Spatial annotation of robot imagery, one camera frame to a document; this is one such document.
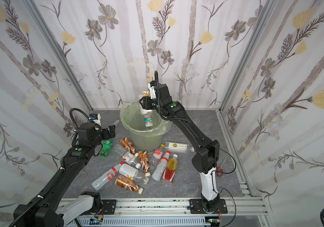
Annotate green soda bottle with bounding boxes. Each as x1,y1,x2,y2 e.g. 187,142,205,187
99,140,112,157

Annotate small clear bottle green label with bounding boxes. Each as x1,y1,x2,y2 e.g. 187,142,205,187
143,110,153,127

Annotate brown bottle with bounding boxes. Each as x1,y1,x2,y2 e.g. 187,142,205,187
120,137,137,155
115,175,144,194
138,150,151,177

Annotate clear crushed water bottle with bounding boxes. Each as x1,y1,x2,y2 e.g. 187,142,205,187
114,145,141,169

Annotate white bottle yellow V label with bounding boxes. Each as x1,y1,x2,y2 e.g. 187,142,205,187
119,163,149,185

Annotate clear bottle sideways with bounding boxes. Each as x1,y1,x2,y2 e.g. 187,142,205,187
164,141,195,153

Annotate yellow juice bottle red label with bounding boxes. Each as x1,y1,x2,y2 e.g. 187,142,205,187
163,154,179,182

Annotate white bottle yellow flower label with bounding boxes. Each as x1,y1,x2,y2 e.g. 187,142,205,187
138,90,151,115

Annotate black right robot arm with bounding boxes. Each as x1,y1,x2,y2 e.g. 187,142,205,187
139,71,220,212

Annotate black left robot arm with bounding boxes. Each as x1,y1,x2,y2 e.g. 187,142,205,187
10,108,116,227

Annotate green plastic waste bin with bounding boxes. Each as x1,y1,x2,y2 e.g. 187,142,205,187
120,102,172,152

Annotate metal surgical scissors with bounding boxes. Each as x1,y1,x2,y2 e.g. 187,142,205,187
77,166,88,177

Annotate white bottle red cap left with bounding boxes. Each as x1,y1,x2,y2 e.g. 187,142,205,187
92,162,124,191

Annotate white bottle red cap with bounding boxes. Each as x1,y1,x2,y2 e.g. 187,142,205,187
92,162,124,191
152,151,171,181

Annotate clear bottle yellow cap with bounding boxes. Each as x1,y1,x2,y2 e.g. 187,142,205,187
149,144,165,169

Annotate white bottle red cap right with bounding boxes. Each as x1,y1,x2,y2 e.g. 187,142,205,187
152,151,171,181

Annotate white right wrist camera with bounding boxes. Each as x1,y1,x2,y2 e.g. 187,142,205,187
148,81,156,99

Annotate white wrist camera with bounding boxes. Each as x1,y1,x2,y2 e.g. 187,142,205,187
148,81,156,99
89,113,101,126

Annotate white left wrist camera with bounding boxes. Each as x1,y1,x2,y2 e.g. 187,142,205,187
89,113,101,126

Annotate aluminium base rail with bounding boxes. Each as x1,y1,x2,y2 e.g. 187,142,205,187
32,197,273,227

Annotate red handled scissors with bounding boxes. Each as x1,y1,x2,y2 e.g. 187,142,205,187
215,166,223,177

